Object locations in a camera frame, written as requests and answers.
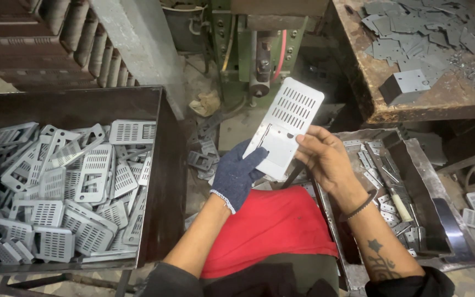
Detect person's left hand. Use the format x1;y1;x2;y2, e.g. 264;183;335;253
210;139;270;215

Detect person's right hand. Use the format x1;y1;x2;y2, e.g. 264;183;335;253
294;125;369;209

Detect slotted grey metal plate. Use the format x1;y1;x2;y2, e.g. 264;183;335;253
243;77;325;181

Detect scattered floor plates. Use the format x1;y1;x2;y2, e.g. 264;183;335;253
186;111;224;187

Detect heap of small metal brackets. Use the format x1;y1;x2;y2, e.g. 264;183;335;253
343;139;423;258

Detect dark metal bin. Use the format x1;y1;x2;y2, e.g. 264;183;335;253
0;86;188;276

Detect red cloth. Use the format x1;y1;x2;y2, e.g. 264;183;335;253
200;186;339;279

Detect yellow rag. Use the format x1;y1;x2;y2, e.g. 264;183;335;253
188;90;221;118

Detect grey metal tray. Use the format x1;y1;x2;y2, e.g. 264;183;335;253
314;128;475;292

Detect olive trousers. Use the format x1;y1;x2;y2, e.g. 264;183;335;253
201;253;340;297

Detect rusty work table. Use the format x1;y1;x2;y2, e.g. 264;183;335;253
330;0;475;124

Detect green press machine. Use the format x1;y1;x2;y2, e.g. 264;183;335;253
209;0;334;109

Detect dark glossy metal sheet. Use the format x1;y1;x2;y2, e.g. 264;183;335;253
431;197;475;263

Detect heap of flat grey sheets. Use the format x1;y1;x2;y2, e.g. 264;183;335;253
361;0;475;85

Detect grey metal bucket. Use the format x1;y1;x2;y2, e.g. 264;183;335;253
162;3;208;53

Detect pile of slotted cutout plates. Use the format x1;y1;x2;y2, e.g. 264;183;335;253
0;120;157;266

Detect metal bin stand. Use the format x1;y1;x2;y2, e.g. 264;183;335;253
0;269;133;297

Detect black wrist bracelet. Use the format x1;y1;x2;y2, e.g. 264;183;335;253
338;189;379;223

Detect white-handled tool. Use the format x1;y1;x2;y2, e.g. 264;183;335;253
388;188;415;223

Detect bent grey metal bracket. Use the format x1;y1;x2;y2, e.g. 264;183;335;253
379;69;432;106

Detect red hose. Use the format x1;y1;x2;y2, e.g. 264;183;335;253
272;29;288;83

